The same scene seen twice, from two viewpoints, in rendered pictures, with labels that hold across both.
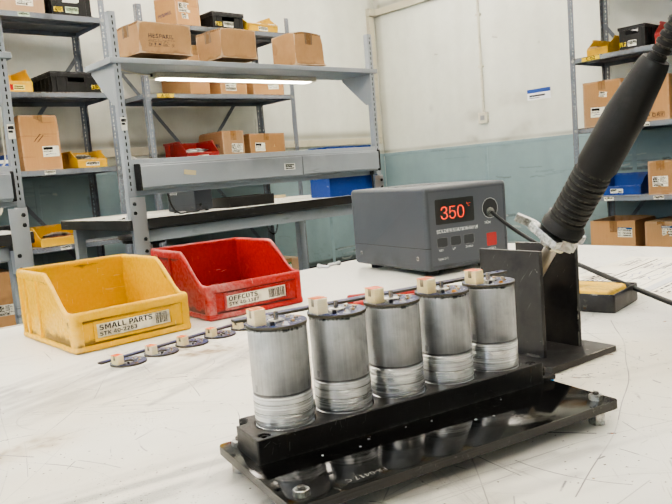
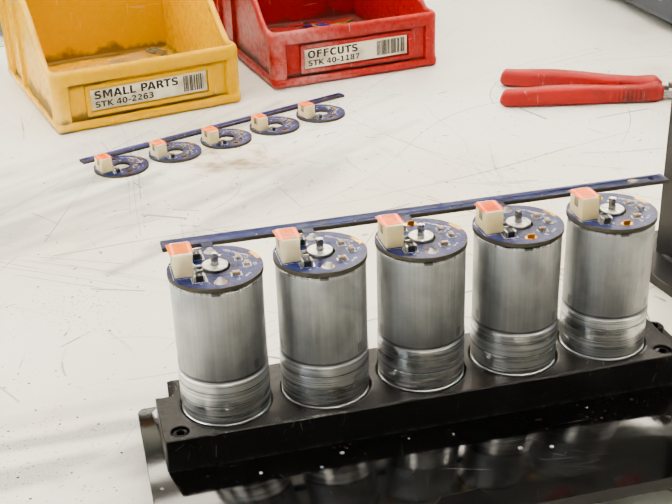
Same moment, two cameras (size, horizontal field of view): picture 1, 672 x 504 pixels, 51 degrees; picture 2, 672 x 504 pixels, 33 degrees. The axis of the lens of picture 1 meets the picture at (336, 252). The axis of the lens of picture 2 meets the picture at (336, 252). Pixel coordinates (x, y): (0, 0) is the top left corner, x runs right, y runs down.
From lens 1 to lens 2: 11 cm
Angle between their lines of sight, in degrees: 25
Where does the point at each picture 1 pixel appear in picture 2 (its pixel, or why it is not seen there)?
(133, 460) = (41, 391)
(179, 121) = not seen: outside the picture
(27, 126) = not seen: outside the picture
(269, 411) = (192, 396)
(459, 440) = (468, 491)
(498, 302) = (613, 257)
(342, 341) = (315, 310)
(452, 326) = (518, 292)
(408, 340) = (432, 312)
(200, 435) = (147, 359)
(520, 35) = not seen: outside the picture
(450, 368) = (507, 352)
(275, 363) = (200, 337)
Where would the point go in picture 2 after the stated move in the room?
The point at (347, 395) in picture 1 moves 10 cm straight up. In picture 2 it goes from (319, 385) to (302, 16)
